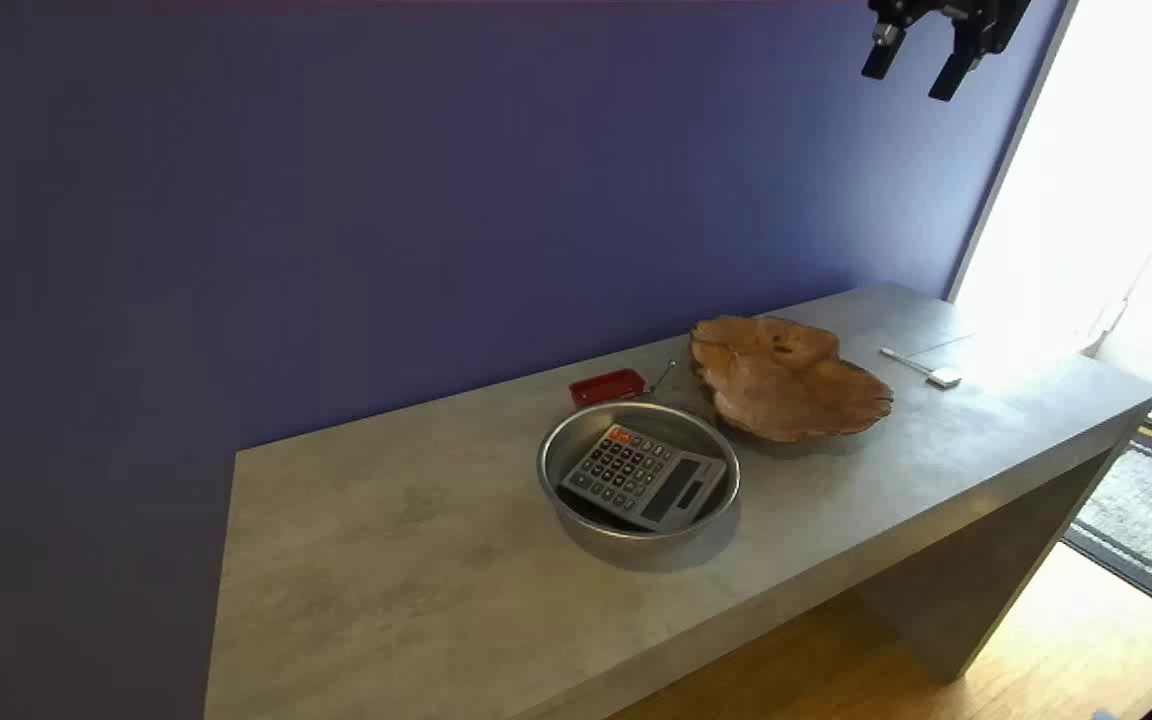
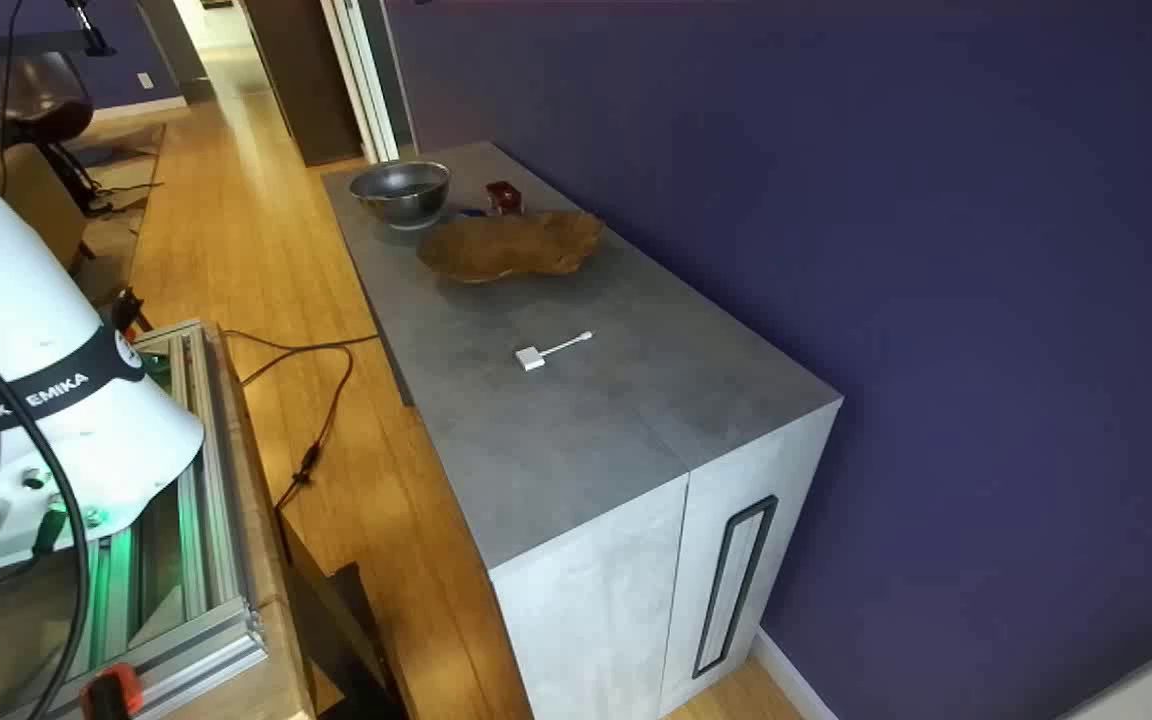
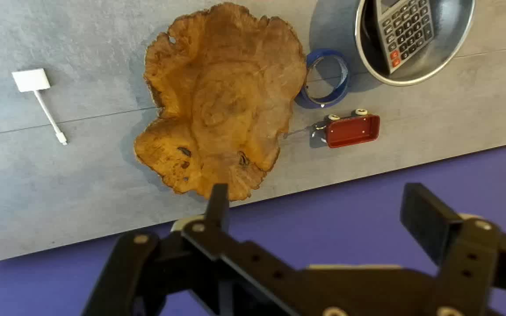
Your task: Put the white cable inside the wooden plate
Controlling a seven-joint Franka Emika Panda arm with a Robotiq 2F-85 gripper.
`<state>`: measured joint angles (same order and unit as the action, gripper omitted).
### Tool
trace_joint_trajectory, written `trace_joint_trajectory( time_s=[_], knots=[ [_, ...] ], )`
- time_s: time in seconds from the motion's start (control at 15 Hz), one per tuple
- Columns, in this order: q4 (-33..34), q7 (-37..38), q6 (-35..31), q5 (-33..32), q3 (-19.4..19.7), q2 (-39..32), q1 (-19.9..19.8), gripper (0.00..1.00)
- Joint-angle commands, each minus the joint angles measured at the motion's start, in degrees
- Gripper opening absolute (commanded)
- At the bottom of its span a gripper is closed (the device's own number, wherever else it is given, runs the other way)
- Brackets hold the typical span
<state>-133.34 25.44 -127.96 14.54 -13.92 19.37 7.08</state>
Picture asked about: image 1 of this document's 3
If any small red object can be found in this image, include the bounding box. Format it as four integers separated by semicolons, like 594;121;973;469
569;366;643;407

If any grey calculator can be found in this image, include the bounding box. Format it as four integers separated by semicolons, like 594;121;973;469
556;420;732;537

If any white cable adapter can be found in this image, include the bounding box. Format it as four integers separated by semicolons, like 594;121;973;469
875;342;969;393

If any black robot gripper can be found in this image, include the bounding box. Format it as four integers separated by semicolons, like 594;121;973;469
861;0;1038;103

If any round metal bowl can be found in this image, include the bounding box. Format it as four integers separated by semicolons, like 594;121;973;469
538;395;744;543

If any brown wooden plate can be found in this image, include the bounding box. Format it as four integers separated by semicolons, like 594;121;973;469
690;312;897;442

